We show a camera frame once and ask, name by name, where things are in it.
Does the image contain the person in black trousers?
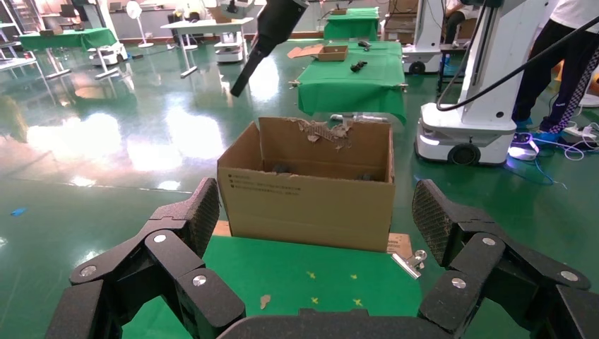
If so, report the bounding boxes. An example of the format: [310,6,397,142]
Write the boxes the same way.
[511,0,599,136]

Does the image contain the green cloth covered table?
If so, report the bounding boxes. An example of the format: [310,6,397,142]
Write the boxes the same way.
[324,6,381,41]
[297,41,407,125]
[18,28,118,52]

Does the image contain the large open cardboard carton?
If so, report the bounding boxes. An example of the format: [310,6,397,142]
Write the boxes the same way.
[216,116,397,254]

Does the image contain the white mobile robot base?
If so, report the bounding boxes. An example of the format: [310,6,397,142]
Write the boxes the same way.
[88,42,128,66]
[214,31,247,64]

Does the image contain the stacked cardboard boxes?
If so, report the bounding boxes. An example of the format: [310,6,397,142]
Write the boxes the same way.
[384,0,420,45]

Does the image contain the white robot column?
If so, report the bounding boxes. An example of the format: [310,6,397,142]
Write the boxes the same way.
[401,0,446,76]

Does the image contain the white standing fan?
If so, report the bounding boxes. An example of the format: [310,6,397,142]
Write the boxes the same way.
[125,0,155,49]

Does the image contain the white office table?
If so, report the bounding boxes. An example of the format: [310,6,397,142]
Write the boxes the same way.
[160,18,254,79]

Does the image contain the white glowing floor device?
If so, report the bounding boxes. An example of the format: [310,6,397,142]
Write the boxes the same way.
[509,142,539,162]

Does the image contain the green table cloth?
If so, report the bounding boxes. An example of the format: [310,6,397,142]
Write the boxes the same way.
[120,234,425,339]

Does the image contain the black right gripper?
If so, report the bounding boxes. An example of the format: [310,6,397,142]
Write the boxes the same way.
[230,0,311,99]

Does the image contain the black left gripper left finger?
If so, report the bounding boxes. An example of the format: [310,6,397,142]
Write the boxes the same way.
[44,177,247,339]

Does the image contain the white metal side table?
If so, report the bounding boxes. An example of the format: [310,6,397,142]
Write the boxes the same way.
[0,47,71,81]

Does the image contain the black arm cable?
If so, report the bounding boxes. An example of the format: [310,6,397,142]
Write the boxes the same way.
[436,0,599,112]

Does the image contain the blue floor cable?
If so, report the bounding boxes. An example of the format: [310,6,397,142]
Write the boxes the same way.
[503,154,569,191]

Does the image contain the black metal stool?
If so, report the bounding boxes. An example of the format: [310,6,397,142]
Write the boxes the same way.
[437,43,469,93]

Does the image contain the white power strip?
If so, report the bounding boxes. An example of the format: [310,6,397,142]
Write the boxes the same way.
[562,125,598,141]

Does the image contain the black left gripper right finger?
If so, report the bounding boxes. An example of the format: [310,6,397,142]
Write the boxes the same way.
[411,178,599,339]

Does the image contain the brown cardboard box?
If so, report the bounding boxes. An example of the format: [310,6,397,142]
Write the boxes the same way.
[208,5,235,24]

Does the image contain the flat cardboard piece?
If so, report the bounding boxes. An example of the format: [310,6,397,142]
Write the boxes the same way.
[286,43,325,60]

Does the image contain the silver binder clip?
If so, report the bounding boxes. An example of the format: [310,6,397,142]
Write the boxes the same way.
[391,249,428,280]

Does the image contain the white metal table frame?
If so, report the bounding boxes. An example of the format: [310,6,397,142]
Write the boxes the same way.
[328,113,391,124]

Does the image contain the white floor cable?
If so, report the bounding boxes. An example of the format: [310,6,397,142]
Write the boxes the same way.
[533,119,599,162]

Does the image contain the seated person white shirt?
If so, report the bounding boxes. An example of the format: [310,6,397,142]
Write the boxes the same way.
[441,0,475,47]

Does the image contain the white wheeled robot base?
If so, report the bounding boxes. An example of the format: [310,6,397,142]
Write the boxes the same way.
[414,0,551,167]

